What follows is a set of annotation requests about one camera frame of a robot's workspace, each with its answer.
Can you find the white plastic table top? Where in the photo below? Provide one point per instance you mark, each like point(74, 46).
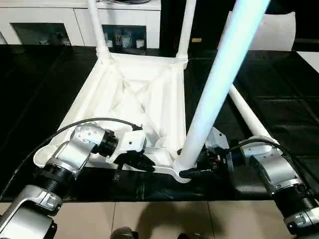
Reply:
point(129, 74)

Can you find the white table leg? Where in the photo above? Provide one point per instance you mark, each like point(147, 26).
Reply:
point(224, 62)
point(96, 25)
point(187, 25)
point(246, 112)

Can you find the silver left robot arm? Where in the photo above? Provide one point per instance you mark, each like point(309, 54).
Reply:
point(72, 149)

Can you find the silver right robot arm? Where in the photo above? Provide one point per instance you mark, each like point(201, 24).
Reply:
point(274, 164)

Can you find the dark robot right foot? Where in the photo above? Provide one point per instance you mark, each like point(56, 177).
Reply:
point(185, 236)

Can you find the dark robot foot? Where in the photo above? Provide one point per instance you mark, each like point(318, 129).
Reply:
point(185, 236)
point(124, 234)

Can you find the dark robot left foot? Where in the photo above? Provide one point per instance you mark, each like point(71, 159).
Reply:
point(124, 234)

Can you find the small gold label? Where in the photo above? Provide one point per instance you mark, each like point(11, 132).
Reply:
point(196, 40)

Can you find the small white cup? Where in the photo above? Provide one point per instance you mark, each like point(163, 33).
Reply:
point(140, 43)
point(117, 41)

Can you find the white jar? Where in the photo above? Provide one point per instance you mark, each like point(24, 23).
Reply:
point(127, 39)

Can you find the black cabinet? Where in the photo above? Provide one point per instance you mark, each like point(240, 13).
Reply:
point(169, 25)

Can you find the white chair back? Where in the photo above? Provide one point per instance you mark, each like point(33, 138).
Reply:
point(274, 32)

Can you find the white glass-door cabinet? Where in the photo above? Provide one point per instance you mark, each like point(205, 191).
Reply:
point(49, 15)

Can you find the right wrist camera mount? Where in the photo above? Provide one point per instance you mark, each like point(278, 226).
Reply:
point(218, 139)

